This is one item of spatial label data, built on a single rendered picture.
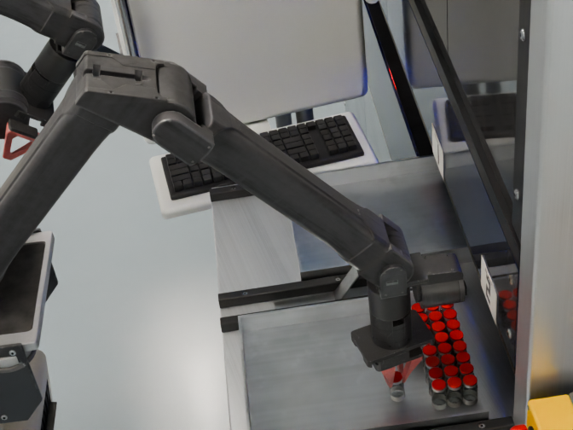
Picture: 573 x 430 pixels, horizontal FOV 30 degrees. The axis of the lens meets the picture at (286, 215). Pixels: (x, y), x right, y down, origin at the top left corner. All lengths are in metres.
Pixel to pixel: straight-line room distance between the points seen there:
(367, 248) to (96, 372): 1.72
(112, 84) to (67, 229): 2.32
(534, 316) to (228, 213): 0.78
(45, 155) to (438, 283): 0.55
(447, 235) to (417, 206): 0.09
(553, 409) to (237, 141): 0.53
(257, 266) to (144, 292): 1.34
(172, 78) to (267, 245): 0.74
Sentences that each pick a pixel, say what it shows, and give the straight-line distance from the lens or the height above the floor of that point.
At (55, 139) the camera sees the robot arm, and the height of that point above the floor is 1.46.
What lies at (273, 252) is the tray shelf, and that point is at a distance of 1.86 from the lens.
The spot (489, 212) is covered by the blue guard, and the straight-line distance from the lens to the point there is 1.48.
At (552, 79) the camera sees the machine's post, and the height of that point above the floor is 1.50.
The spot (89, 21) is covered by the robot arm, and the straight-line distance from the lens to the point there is 1.60.
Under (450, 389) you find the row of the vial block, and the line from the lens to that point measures 1.57.
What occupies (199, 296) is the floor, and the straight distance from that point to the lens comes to 3.09.
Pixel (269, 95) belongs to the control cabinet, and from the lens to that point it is 2.28.
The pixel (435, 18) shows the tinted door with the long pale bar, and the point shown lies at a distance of 1.73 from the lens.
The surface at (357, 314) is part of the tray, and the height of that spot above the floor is 0.88.
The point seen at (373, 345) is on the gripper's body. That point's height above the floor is 1.01.
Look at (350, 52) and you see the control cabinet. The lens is 2.28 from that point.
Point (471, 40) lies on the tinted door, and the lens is 1.48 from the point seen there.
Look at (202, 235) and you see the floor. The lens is 3.29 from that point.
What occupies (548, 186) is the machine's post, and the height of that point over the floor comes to 1.36.
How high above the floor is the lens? 2.11
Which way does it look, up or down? 39 degrees down
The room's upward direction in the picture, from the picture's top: 8 degrees counter-clockwise
